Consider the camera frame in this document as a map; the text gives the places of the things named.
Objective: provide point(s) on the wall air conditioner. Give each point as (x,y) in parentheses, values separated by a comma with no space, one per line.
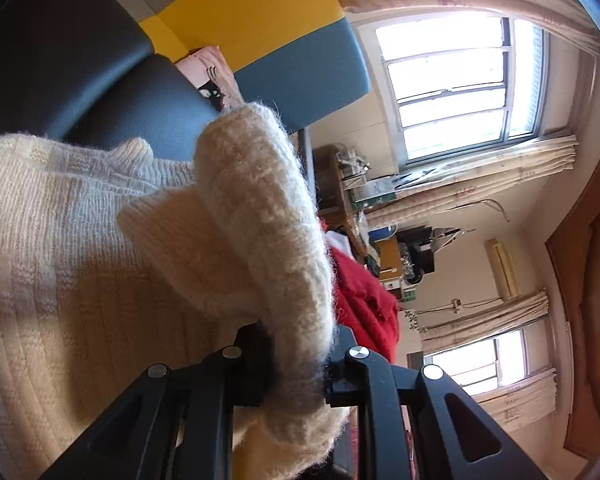
(502,267)

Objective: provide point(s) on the pink printed cloth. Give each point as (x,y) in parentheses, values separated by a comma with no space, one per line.
(215,72)

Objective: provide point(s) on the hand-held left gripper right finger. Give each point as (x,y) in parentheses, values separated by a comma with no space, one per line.
(342,375)

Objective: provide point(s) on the white knit sweater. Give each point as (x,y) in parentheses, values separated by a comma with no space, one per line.
(130,285)

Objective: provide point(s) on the red knit sweater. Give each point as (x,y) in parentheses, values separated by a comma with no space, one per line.
(365,305)

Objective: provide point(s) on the small window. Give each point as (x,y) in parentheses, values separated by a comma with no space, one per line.
(485,365)

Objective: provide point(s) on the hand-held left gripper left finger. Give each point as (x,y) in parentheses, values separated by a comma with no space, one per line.
(250,360)

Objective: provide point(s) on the large window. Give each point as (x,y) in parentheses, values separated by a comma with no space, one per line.
(455,85)

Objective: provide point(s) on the wooden shelf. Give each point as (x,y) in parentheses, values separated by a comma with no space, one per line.
(330,180)

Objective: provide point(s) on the wooden door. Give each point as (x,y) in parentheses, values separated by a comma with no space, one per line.
(590,285)

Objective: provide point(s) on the black device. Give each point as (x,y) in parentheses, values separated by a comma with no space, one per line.
(420,252)

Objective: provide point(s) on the grey yellow blue chair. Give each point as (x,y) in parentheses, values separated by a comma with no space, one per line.
(280,25)

